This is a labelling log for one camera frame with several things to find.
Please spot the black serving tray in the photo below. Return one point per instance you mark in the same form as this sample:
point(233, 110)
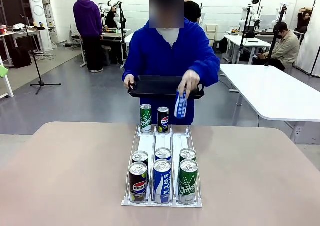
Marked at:
point(155, 85)

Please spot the black Pepsi can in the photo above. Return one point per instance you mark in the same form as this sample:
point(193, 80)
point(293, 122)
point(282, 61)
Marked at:
point(163, 120)
point(138, 183)
point(140, 156)

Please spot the blue Pocari Sweat can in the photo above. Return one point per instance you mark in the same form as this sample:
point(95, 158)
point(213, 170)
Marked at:
point(162, 183)
point(163, 152)
point(181, 107)

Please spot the person's right forearm blue sleeve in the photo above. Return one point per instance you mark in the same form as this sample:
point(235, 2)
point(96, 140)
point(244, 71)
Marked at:
point(130, 66)

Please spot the person's left forearm blue sleeve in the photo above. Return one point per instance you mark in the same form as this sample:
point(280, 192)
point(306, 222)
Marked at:
point(206, 70)

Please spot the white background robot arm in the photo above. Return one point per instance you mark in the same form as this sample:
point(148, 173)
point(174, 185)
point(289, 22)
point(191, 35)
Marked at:
point(110, 6)
point(243, 20)

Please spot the person in purple hoodie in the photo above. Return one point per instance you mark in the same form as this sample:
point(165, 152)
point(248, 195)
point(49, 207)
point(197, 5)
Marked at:
point(88, 23)

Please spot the seated person in black clothes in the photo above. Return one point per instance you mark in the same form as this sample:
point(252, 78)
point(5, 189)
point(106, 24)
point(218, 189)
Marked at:
point(110, 19)

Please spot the person in blue hoodie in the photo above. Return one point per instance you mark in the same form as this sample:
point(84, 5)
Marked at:
point(170, 53)

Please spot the person in black t-shirt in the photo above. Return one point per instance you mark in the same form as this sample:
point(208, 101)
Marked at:
point(192, 9)

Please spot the seated person in beige jacket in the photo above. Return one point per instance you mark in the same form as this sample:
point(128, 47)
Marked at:
point(287, 48)

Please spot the seated person in dark top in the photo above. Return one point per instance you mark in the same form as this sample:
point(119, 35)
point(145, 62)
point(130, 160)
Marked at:
point(304, 18)

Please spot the person's right hand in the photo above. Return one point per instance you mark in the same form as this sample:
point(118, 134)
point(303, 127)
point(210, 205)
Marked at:
point(129, 80)

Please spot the person's left hand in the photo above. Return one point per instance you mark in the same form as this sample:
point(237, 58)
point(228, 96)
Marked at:
point(190, 79)

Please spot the black box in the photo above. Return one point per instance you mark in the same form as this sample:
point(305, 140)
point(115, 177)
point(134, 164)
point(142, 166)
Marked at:
point(21, 57)

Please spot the black tripod stand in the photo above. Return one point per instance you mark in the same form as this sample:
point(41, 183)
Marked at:
point(37, 68)

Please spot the red object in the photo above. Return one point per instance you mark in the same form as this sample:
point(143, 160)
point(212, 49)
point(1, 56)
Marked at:
point(2, 30)

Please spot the cluttered white side table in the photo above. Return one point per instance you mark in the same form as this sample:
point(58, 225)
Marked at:
point(22, 33)

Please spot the white tower air conditioner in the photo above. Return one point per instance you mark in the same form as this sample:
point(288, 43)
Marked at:
point(38, 15)

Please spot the dark work desk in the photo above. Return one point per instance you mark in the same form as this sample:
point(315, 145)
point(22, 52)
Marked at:
point(113, 36)

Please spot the green Chilsung cider can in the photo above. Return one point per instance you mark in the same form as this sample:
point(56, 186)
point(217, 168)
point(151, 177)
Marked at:
point(188, 153)
point(145, 118)
point(188, 186)

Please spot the white can dispenser rack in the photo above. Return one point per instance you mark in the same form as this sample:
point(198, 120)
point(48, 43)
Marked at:
point(162, 139)

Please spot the white drawer cabinet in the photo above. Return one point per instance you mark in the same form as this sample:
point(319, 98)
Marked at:
point(211, 31)

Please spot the black bag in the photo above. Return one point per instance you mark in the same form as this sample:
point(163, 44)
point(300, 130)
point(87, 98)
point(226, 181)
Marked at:
point(223, 45)

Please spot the small white table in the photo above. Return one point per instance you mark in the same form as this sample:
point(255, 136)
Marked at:
point(250, 41)

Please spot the large white table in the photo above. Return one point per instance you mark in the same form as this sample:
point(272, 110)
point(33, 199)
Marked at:
point(272, 93)

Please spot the black slanted stand pole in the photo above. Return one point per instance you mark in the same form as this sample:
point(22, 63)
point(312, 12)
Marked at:
point(275, 38)

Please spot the white table leg frame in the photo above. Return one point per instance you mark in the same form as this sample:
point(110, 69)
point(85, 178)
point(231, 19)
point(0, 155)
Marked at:
point(8, 85)

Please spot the black camera stand pole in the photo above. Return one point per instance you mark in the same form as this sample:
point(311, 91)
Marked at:
point(243, 35)

